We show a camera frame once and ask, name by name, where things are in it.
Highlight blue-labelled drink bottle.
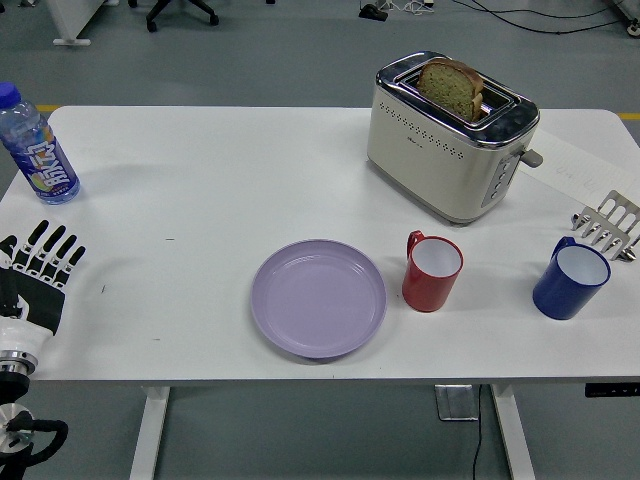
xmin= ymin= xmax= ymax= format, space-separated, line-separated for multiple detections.
xmin=0 ymin=81 xmax=81 ymax=207

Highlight black table control panel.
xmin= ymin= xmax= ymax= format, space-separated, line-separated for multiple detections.
xmin=584 ymin=383 xmax=640 ymax=399

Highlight purple plastic plate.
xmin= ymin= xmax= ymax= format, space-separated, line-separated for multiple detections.
xmin=249 ymin=238 xmax=388 ymax=360

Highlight black office chair base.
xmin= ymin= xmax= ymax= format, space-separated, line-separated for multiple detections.
xmin=144 ymin=0 xmax=220 ymax=34

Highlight white paper sheet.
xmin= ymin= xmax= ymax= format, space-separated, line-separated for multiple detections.
xmin=519 ymin=124 xmax=639 ymax=201

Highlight silver box under table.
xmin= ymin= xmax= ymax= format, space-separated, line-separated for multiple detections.
xmin=433 ymin=383 xmax=480 ymax=422

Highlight white floor cables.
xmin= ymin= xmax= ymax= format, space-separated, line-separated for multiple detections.
xmin=387 ymin=0 xmax=437 ymax=14

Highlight brown bread slice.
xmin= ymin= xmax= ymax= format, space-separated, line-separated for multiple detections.
xmin=416 ymin=57 xmax=485 ymax=122

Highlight red mug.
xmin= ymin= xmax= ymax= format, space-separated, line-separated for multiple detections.
xmin=402 ymin=229 xmax=465 ymax=314

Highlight white table leg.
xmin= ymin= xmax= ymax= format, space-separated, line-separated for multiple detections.
xmin=488 ymin=383 xmax=536 ymax=480
xmin=128 ymin=385 xmax=171 ymax=480

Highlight blue mug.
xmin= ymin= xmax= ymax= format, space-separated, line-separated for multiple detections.
xmin=531 ymin=236 xmax=612 ymax=321

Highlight black cable under table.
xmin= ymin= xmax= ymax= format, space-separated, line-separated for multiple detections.
xmin=469 ymin=383 xmax=487 ymax=480

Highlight white desk leg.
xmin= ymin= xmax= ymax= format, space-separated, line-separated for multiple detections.
xmin=44 ymin=0 xmax=109 ymax=47

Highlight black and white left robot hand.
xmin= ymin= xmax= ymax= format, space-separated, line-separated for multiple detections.
xmin=0 ymin=219 xmax=87 ymax=357

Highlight black floor cable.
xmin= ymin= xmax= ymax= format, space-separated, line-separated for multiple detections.
xmin=469 ymin=0 xmax=640 ymax=36

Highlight cream and chrome toaster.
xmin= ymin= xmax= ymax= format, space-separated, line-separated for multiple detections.
xmin=365 ymin=49 xmax=544 ymax=225

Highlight silver metal toast rack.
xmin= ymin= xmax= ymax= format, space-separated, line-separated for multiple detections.
xmin=570 ymin=189 xmax=640 ymax=262

